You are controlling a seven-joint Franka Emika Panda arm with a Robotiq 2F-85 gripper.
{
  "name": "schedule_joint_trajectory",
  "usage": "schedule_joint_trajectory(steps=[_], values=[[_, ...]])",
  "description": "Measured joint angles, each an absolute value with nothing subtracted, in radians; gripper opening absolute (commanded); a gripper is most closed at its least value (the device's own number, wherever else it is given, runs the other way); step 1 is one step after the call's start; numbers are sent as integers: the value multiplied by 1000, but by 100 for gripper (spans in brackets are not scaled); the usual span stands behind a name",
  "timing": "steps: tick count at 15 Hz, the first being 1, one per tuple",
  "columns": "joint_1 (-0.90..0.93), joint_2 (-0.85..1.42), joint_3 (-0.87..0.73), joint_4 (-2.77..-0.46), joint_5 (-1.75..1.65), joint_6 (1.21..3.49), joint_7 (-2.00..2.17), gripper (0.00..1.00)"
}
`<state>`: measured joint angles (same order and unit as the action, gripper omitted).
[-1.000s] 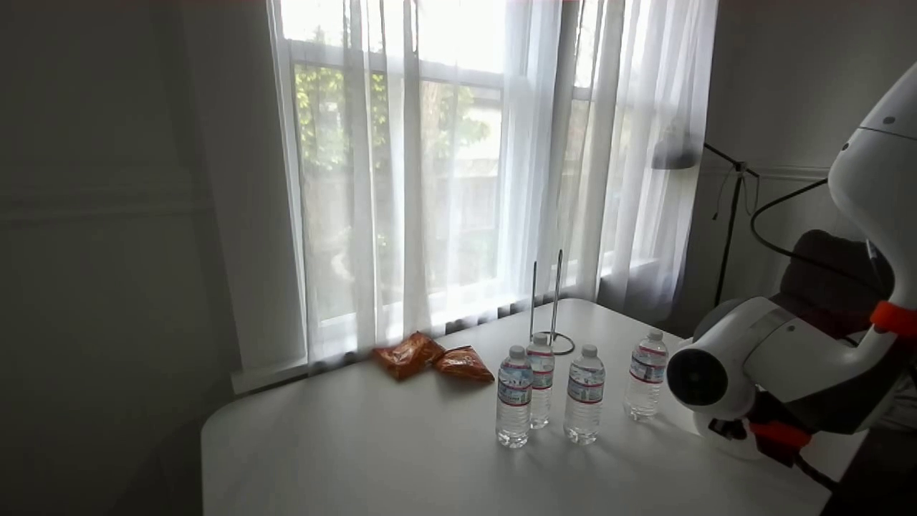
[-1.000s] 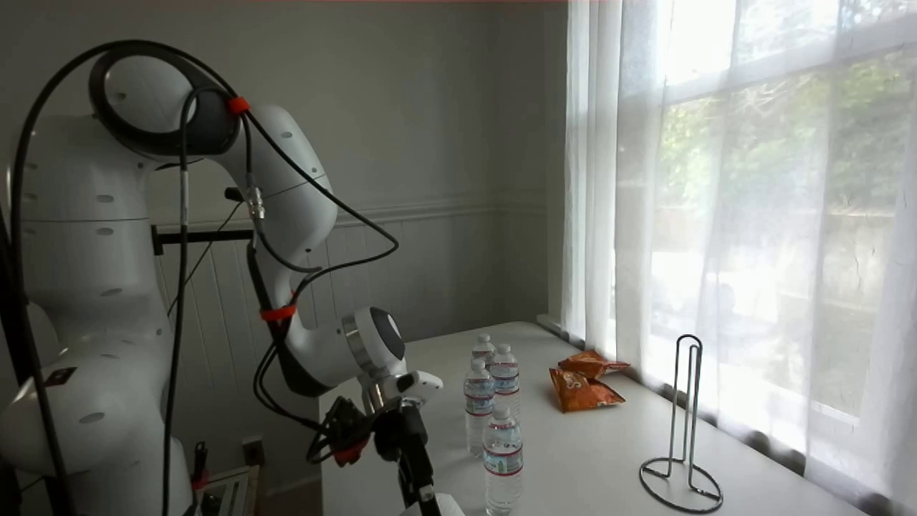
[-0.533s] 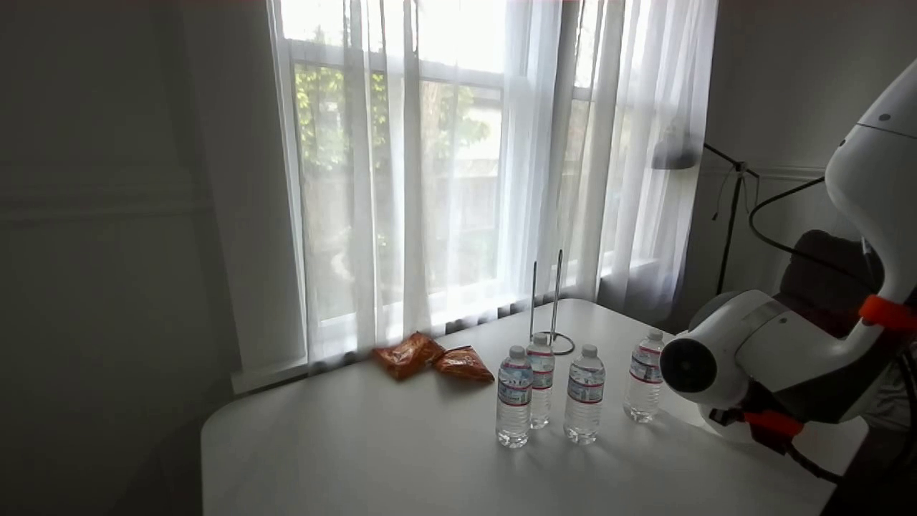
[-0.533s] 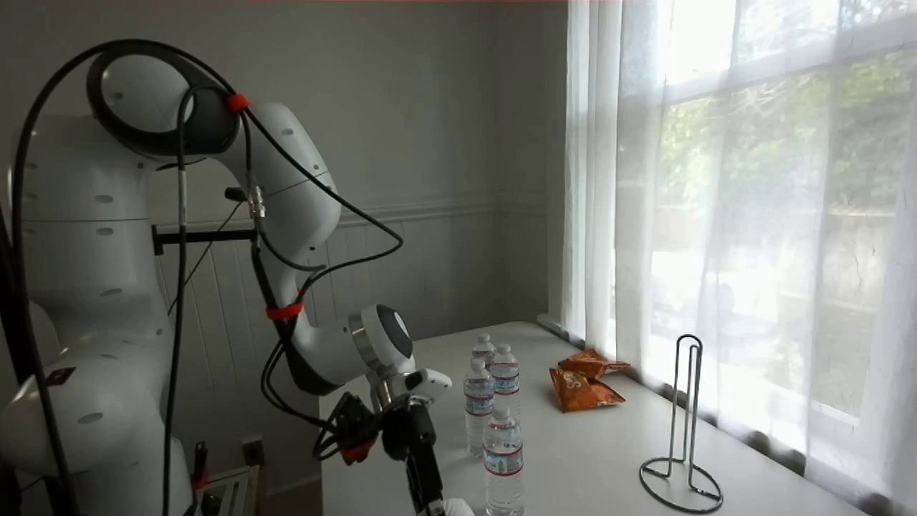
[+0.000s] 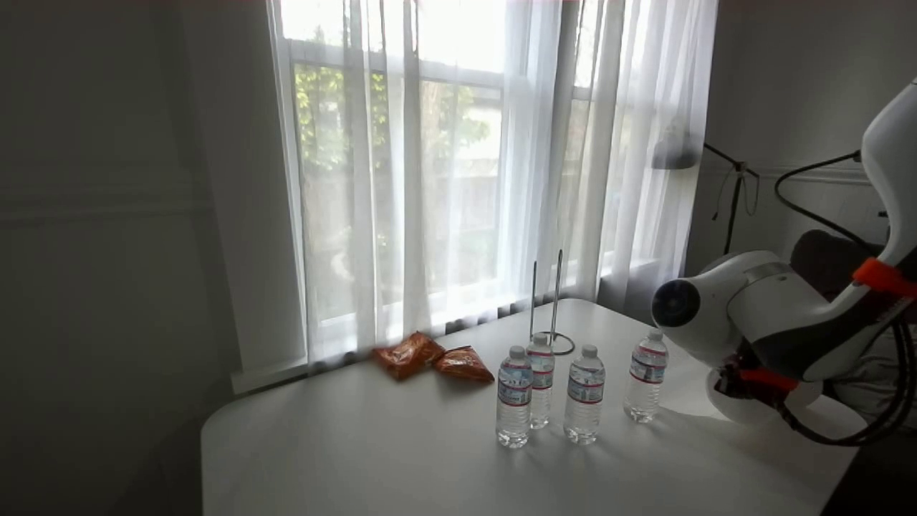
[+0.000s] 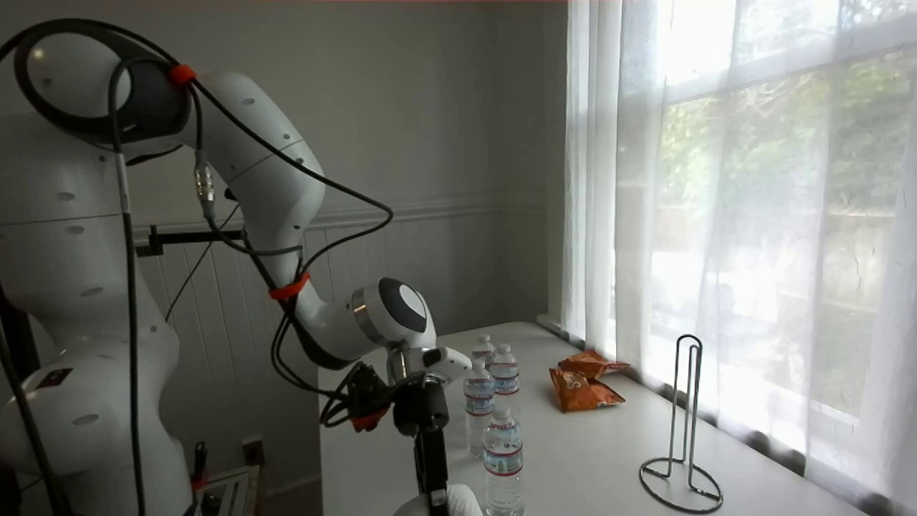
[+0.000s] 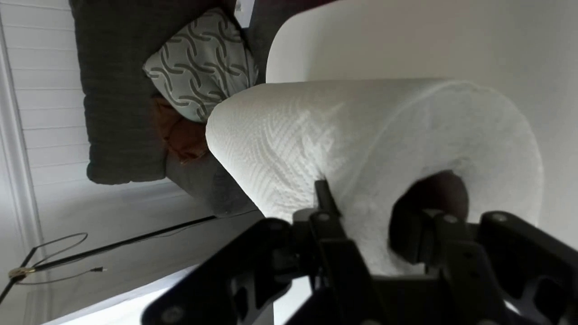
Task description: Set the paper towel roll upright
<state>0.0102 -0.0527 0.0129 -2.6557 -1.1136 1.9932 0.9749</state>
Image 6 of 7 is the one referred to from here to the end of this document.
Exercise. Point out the white paper towel roll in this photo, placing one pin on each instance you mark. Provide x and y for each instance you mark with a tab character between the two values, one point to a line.
463	504

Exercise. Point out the black stand pole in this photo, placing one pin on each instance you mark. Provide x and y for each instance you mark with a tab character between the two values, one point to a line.
16	335

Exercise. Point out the framed picture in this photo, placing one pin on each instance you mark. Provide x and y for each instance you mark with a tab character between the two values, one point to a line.
234	490

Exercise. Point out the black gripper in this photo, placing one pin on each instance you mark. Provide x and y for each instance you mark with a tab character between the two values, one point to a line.
418	405

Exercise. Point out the black camera mount rod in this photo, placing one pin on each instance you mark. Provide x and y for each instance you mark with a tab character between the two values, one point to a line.
182	240

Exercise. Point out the sheer white curtain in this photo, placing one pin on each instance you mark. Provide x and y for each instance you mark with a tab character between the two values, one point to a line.
762	240

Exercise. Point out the white window frame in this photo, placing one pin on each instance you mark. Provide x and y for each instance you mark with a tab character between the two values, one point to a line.
782	60

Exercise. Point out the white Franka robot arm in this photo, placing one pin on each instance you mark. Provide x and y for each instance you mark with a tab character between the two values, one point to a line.
259	161

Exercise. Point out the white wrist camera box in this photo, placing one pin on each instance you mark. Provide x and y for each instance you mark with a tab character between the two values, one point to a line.
447	362

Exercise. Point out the orange chip bag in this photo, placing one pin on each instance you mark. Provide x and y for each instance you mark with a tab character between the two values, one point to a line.
592	362
577	392

